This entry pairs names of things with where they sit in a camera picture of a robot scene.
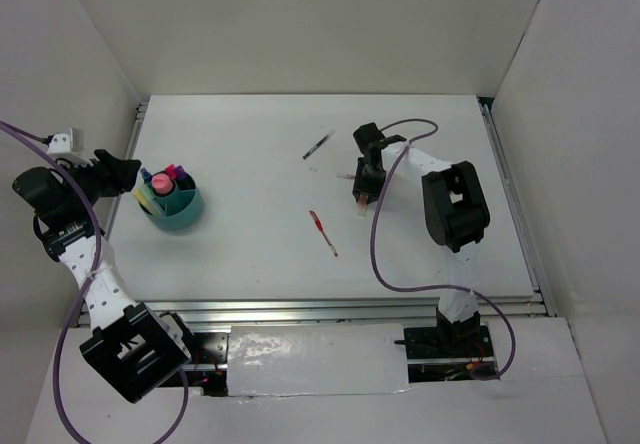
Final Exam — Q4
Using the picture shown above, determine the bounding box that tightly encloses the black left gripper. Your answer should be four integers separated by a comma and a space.
60, 149, 142, 211

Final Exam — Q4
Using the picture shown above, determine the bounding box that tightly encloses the orange pink highlighter marker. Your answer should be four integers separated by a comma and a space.
357, 193, 369, 217

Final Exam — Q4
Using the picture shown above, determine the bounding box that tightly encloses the yellow highlighter marker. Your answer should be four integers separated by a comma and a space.
133, 189, 164, 217

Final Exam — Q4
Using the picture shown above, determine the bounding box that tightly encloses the purple black highlighter marker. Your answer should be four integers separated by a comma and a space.
175, 165, 190, 189

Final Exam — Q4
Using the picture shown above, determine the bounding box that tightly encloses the green highlighter marker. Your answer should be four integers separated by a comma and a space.
139, 184, 165, 216

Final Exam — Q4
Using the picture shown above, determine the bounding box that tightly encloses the pink black highlighter marker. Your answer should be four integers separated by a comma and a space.
165, 165, 176, 179

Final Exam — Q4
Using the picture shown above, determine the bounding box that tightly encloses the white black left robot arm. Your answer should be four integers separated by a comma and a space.
12, 149, 198, 403

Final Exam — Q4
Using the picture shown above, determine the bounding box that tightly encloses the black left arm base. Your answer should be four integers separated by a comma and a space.
168, 312, 230, 378

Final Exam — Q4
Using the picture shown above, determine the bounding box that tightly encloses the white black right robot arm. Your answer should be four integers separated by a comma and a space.
352, 123, 490, 356

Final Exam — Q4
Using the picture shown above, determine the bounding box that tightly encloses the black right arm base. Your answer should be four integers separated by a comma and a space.
394, 312, 494, 363

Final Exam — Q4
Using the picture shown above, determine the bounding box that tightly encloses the black thin pen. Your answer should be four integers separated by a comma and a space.
302, 130, 334, 160

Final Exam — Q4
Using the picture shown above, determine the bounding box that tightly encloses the teal round desk organizer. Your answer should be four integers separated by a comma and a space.
136, 169, 204, 232

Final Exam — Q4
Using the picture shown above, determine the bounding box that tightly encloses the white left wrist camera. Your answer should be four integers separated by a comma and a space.
47, 127, 84, 158

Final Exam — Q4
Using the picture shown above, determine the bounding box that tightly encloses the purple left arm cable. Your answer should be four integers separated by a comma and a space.
0, 121, 190, 444

